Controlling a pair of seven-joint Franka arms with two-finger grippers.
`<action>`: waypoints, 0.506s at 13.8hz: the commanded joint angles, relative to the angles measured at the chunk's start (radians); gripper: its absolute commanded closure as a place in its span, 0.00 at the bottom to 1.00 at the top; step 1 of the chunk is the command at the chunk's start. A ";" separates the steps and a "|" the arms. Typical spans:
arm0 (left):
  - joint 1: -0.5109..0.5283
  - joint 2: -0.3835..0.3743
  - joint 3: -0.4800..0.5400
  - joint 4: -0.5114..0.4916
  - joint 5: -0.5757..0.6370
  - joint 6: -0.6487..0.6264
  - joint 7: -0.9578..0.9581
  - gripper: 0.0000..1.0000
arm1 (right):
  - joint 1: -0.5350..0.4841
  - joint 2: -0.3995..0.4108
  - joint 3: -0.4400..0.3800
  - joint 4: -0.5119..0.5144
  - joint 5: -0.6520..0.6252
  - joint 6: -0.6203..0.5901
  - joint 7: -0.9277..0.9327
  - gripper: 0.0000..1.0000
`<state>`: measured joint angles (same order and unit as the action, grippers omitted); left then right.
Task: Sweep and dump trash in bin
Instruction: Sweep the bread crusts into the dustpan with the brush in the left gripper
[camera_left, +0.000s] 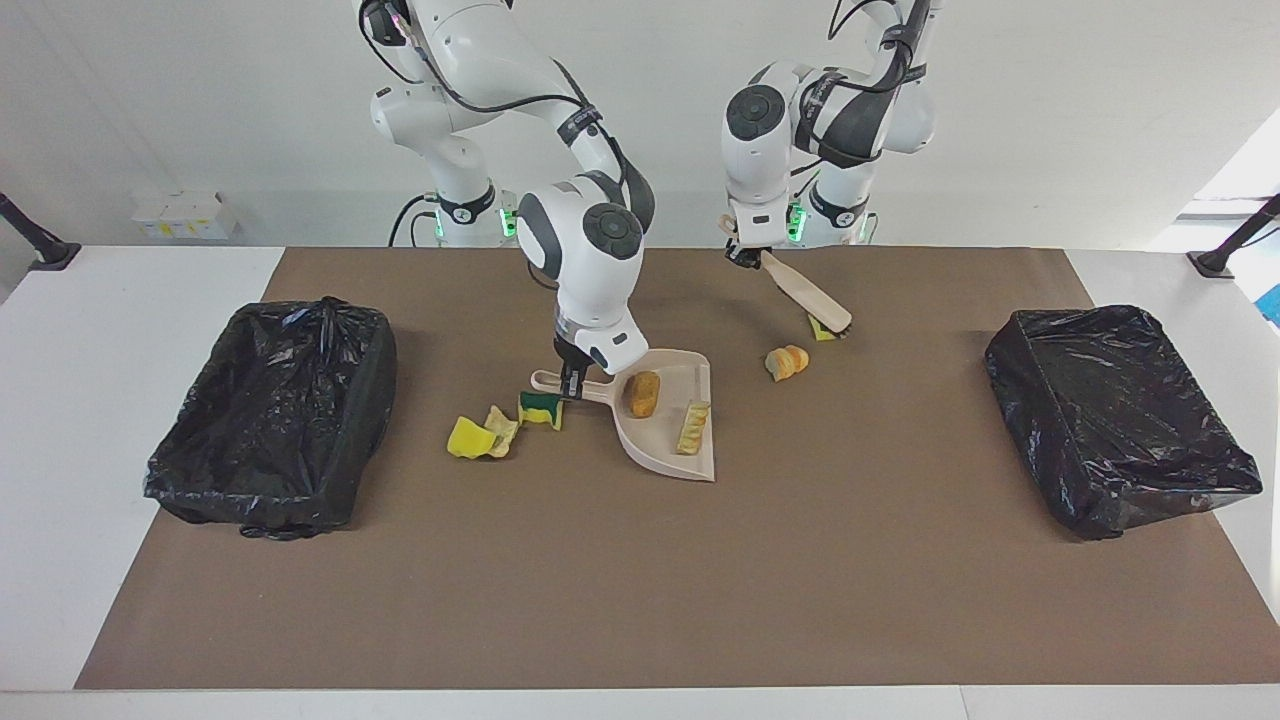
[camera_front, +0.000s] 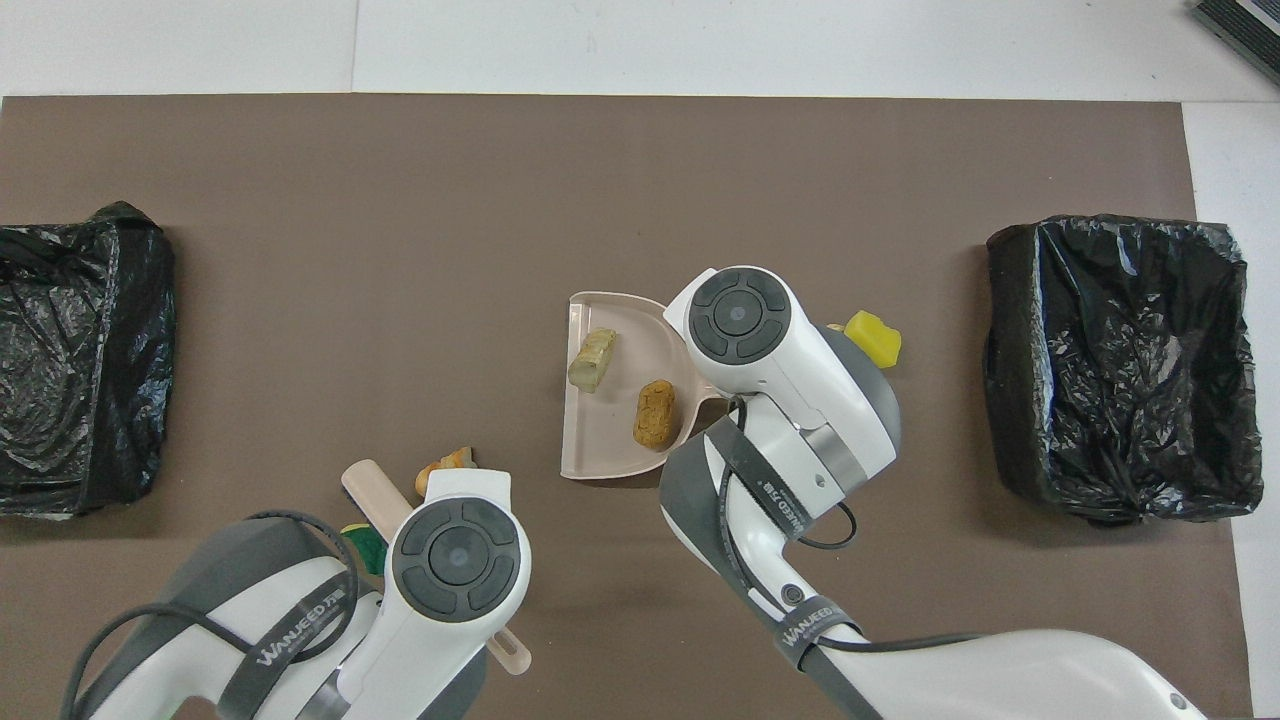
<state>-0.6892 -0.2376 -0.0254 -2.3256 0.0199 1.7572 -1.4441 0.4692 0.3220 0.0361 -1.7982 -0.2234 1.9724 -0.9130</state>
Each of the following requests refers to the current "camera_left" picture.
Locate black camera stand base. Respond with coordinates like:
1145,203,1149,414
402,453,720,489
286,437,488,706
1187,193,1280,279
0,190,82,272

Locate beige brush with black bristles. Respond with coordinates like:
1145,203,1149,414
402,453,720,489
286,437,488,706
720,214,854,336

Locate beige plastic dustpan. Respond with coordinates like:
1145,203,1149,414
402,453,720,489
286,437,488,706
530,349,717,483

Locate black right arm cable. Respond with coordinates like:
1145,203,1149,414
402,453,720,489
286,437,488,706
375,0,626,201

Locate striped puff pastry bread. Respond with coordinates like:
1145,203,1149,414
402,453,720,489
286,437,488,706
675,401,712,456

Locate brown oval bun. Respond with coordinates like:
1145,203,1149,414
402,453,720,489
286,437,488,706
622,371,663,419

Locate black base cable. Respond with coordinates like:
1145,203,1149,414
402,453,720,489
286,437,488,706
388,193,441,248

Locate white wall socket boxes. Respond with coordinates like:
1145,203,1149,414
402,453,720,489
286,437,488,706
133,190,239,241

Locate black bag lined trash bin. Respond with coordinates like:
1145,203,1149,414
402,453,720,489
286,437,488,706
143,296,399,541
984,305,1264,542

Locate brown table mat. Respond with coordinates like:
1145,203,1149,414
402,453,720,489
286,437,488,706
75,247,1271,691

